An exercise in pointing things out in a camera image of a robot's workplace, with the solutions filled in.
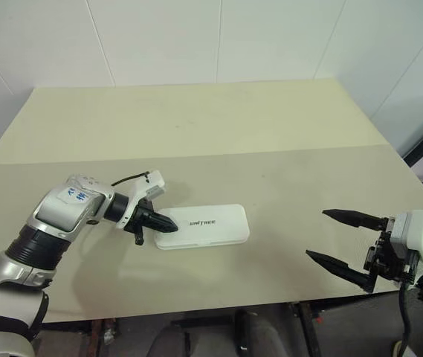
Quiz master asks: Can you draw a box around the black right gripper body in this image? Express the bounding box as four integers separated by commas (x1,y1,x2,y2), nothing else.
361,215,419,294

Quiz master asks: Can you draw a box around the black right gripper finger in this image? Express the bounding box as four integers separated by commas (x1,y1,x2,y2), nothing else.
321,208,388,231
304,249,373,293

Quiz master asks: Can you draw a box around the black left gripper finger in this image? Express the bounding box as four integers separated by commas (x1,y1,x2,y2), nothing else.
149,211,179,226
147,221,179,234

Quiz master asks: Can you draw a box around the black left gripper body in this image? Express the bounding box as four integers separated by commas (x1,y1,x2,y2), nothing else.
126,198,157,246

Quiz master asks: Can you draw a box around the white plastic pencil case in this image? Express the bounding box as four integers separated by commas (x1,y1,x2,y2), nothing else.
154,202,251,251

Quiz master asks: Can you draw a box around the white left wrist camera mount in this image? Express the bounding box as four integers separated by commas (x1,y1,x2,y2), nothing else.
120,170,167,230

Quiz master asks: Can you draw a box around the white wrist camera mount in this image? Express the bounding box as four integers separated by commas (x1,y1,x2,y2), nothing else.
390,209,423,266
120,170,167,230

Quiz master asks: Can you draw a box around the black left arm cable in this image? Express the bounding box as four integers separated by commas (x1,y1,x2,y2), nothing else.
111,170,149,187

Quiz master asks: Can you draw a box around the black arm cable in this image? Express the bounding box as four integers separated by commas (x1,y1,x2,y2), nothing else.
396,278,421,357
111,170,149,187

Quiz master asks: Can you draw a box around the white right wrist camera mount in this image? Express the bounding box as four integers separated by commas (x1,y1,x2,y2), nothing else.
390,209,423,266

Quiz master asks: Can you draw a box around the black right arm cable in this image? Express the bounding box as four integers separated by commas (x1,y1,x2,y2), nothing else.
396,278,421,357

